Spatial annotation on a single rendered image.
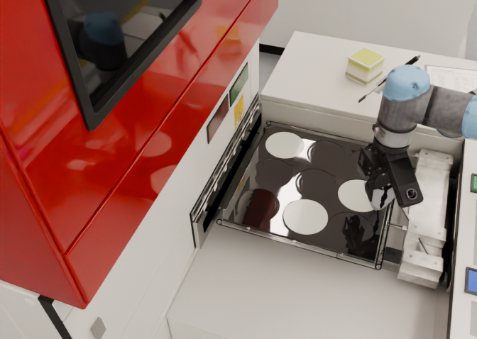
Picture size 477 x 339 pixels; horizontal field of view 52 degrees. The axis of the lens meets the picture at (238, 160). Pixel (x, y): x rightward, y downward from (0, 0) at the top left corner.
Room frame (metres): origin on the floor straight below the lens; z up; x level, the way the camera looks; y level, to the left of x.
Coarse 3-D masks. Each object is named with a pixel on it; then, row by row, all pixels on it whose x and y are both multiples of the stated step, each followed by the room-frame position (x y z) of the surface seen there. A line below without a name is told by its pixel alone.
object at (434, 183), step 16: (416, 176) 0.82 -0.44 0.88; (432, 176) 0.82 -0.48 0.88; (448, 176) 0.82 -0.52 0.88; (432, 192) 0.77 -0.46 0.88; (416, 208) 0.72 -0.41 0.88; (432, 208) 0.72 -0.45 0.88; (432, 224) 0.67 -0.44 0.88; (400, 272) 0.56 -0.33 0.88; (416, 272) 0.55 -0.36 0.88; (432, 288) 0.53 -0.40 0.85
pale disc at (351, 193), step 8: (344, 184) 0.79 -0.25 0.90; (352, 184) 0.79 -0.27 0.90; (360, 184) 0.79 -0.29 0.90; (344, 192) 0.76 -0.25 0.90; (352, 192) 0.76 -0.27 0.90; (360, 192) 0.76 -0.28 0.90; (344, 200) 0.74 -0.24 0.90; (352, 200) 0.74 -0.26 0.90; (360, 200) 0.74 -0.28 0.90; (352, 208) 0.71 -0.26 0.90; (360, 208) 0.71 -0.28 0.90; (368, 208) 0.71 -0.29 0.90
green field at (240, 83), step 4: (244, 72) 0.96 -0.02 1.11; (240, 76) 0.94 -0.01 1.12; (244, 76) 0.96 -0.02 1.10; (240, 80) 0.94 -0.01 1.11; (244, 80) 0.96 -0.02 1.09; (236, 84) 0.91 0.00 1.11; (240, 84) 0.94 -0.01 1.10; (236, 88) 0.91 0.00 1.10; (240, 88) 0.94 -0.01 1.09; (232, 92) 0.89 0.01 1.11; (236, 92) 0.91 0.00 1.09; (232, 96) 0.89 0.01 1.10; (232, 100) 0.89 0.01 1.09
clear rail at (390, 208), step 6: (390, 204) 0.72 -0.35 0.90; (390, 210) 0.70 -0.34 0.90; (390, 216) 0.68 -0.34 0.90; (384, 222) 0.67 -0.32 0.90; (384, 228) 0.65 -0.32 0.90; (384, 234) 0.64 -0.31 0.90; (384, 240) 0.62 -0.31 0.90; (384, 246) 0.60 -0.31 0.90; (378, 252) 0.59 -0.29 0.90; (384, 252) 0.59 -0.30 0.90; (378, 258) 0.57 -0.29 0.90; (378, 264) 0.56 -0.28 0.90
